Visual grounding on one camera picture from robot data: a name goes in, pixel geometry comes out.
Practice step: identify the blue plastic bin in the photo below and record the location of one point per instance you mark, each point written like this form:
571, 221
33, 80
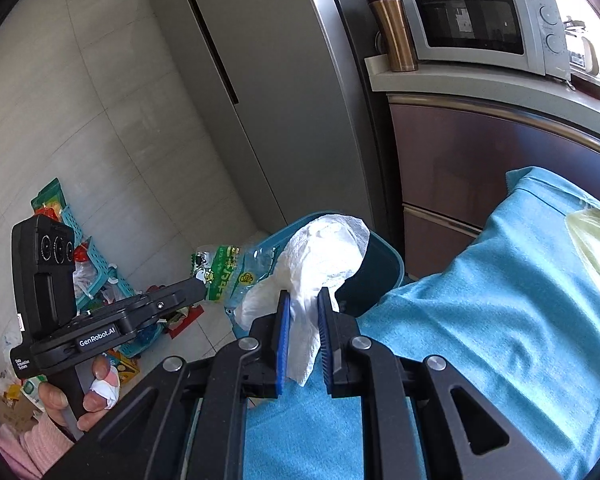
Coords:
380, 270

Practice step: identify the white paper tissue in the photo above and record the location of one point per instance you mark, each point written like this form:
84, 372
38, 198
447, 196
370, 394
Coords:
320, 255

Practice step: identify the person's left forearm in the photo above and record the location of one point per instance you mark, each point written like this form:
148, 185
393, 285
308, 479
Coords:
35, 452

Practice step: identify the colourful small carton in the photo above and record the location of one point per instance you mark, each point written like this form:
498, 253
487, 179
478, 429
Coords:
125, 367

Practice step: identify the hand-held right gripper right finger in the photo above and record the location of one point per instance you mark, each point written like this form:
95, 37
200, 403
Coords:
326, 350

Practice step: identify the grey refrigerator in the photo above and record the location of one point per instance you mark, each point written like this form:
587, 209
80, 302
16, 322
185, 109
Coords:
280, 85

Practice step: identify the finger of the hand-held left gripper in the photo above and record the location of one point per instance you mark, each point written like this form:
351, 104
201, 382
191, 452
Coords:
180, 294

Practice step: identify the white microwave oven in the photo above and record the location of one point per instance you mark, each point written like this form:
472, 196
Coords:
470, 25

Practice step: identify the copper thermos tumbler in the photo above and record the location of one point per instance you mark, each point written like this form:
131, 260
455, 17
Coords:
395, 35

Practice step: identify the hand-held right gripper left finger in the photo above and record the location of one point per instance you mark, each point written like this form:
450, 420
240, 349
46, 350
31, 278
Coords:
281, 350

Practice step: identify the glass electric kettle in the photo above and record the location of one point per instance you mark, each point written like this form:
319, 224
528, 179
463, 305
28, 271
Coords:
585, 50

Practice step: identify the red packaging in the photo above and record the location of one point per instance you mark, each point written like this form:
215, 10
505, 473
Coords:
185, 322

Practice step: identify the person's left hand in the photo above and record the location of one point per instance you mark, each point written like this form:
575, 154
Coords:
102, 395

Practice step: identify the blue floral tablecloth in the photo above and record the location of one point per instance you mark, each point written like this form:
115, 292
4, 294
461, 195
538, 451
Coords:
480, 335

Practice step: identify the white kitchen countertop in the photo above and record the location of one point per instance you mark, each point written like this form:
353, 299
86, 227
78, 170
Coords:
480, 90

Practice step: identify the dark red food container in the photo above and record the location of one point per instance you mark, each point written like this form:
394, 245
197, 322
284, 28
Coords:
587, 85

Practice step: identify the cardboard box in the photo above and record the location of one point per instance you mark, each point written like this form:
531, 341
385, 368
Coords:
10, 405

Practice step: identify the green snack packet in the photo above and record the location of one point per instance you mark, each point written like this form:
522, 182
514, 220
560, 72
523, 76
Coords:
230, 275

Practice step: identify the brown base cabinets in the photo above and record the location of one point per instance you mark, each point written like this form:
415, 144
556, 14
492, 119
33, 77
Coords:
455, 160

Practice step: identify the turquoise plastic rack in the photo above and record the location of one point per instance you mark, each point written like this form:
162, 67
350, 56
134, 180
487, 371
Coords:
87, 255

